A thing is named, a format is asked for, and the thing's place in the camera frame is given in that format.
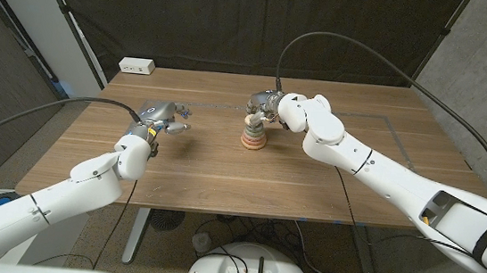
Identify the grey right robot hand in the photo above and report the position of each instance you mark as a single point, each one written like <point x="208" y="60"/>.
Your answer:
<point x="264" y="102"/>

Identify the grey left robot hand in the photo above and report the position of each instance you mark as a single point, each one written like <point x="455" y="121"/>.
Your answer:
<point x="156" y="112"/>

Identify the small cream disc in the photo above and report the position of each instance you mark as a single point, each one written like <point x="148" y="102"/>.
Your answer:
<point x="255" y="119"/>

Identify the small dark grey disc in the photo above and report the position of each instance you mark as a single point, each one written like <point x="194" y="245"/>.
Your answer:
<point x="253" y="128"/>

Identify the sage green disc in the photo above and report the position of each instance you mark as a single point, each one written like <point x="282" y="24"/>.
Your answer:
<point x="254" y="134"/>

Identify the dusty pink disc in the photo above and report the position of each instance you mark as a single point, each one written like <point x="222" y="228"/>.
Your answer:
<point x="253" y="139"/>

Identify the coral red disc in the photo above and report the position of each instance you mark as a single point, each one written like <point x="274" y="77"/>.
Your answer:
<point x="253" y="144"/>

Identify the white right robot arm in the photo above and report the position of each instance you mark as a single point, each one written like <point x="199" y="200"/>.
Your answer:
<point x="400" y="187"/>

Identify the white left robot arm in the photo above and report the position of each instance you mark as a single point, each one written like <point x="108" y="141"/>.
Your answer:
<point x="40" y="202"/>

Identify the large orange disc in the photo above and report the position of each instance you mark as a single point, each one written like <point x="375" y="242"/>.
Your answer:
<point x="252" y="147"/>

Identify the white power strip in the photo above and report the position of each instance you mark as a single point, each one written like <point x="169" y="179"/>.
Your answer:
<point x="136" y="65"/>

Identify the black backdrop curtain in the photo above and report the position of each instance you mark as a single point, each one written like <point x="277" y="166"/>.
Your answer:
<point x="237" y="19"/>

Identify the black floor fan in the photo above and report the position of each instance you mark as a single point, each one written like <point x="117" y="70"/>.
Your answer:
<point x="166" y="219"/>

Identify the white table leg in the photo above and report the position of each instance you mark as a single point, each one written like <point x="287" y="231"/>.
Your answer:
<point x="135" y="233"/>

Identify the grey round floor object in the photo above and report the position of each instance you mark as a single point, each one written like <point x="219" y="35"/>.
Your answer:
<point x="202" y="242"/>

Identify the black backdrop stand pole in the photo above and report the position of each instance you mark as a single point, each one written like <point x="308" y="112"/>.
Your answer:
<point x="64" y="8"/>
<point x="446" y="30"/>

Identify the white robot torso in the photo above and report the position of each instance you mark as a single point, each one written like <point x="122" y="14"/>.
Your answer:
<point x="213" y="268"/>

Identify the blue black foot pedal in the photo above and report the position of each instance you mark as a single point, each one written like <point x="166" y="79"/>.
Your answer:
<point x="2" y="199"/>

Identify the grey table leg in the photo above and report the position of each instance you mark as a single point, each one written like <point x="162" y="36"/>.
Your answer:
<point x="362" y="255"/>

